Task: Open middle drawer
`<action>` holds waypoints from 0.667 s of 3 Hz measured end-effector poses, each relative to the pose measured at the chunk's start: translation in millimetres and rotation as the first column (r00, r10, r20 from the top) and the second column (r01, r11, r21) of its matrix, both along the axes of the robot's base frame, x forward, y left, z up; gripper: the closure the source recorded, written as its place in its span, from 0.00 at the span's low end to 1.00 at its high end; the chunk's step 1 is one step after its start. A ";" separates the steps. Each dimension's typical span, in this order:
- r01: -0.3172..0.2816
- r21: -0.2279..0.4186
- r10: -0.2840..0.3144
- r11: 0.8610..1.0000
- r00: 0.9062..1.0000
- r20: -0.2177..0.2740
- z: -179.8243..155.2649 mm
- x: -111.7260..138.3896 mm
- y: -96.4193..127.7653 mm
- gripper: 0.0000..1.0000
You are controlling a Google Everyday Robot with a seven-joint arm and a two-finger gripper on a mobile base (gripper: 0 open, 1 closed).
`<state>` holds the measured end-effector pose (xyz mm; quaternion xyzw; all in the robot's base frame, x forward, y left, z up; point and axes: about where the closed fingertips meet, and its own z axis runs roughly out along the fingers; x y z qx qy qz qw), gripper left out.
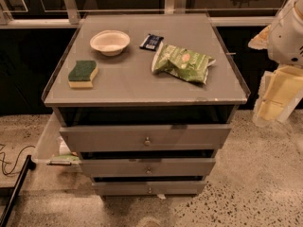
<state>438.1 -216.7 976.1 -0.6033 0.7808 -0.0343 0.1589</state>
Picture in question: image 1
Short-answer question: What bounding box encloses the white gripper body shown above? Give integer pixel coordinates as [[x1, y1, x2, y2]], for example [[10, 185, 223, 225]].
[[253, 64, 303, 127]]

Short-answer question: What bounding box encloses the grey drawer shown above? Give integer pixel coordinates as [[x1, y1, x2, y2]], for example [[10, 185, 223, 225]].
[[80, 158, 215, 177], [60, 124, 231, 152], [93, 181, 205, 196]]

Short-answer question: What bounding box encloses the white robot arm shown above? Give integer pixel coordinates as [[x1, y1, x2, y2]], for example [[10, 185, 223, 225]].
[[248, 0, 303, 127]]

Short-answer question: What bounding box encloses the grey top drawer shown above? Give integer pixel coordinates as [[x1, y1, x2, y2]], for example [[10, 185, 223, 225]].
[[60, 124, 231, 152]]

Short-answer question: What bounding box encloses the grey drawer cabinet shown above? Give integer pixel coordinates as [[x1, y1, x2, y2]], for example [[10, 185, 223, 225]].
[[43, 14, 249, 184]]

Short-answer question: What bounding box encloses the grey bottom drawer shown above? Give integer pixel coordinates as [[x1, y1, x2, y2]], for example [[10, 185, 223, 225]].
[[93, 181, 205, 196]]

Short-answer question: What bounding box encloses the green chip bag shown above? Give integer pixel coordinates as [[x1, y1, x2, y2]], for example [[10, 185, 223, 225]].
[[151, 44, 216, 84]]

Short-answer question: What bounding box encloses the dark blue snack packet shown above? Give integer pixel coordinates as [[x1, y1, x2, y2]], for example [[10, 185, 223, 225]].
[[139, 34, 163, 51]]

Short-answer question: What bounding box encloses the white paper bowl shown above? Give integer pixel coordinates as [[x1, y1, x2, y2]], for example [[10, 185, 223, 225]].
[[90, 30, 130, 57]]

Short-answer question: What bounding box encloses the green yellow sponge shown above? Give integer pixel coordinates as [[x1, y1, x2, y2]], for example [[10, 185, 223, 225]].
[[68, 61, 98, 88]]

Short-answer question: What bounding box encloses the metal railing bracket centre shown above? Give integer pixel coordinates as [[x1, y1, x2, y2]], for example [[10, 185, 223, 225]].
[[164, 0, 187, 14]]

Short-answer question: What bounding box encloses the metal railing bracket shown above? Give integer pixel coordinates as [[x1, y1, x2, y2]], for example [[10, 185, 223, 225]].
[[63, 0, 80, 25], [164, 0, 187, 14]]

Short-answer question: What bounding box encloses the metal railing bracket left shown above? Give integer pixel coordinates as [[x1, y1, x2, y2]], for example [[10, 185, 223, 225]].
[[63, 0, 80, 25]]

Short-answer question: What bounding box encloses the black floor cable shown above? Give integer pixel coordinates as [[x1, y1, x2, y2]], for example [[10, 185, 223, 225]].
[[0, 143, 36, 177]]

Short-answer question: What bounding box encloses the black metal frame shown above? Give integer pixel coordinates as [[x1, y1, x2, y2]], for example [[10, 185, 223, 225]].
[[0, 155, 36, 227]]

